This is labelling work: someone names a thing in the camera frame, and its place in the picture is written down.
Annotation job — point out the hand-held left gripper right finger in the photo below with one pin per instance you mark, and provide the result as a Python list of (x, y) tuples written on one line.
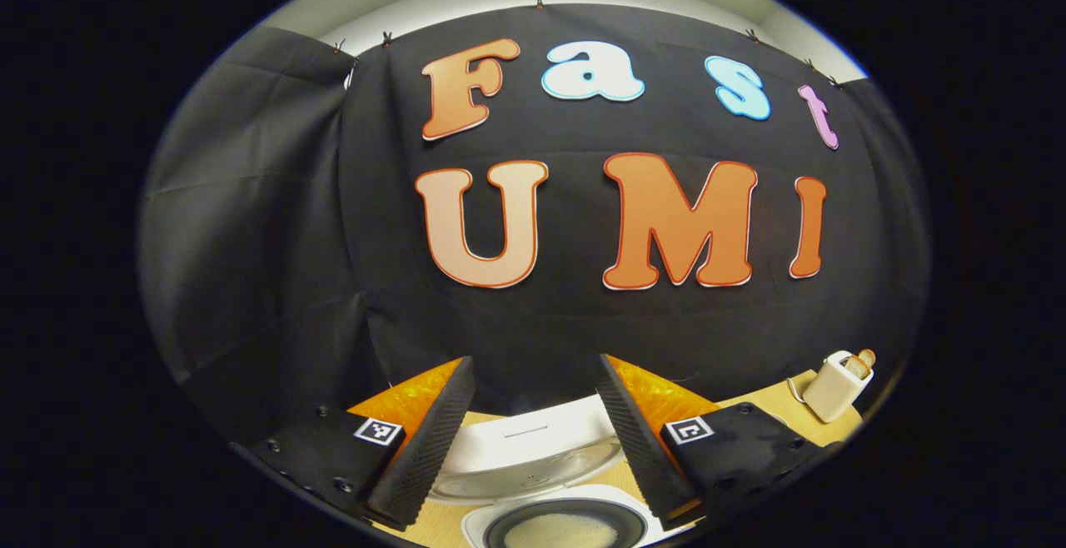
[(637, 448)]

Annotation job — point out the white rice cooker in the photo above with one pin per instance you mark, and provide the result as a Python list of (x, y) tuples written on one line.
[(533, 448)]

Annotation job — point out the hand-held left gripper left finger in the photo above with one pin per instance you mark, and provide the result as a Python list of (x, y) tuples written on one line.
[(429, 456)]

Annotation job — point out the white toaster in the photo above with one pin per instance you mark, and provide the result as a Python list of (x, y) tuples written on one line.
[(833, 390)]

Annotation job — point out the white rice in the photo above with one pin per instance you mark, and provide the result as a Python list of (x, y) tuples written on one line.
[(562, 533)]

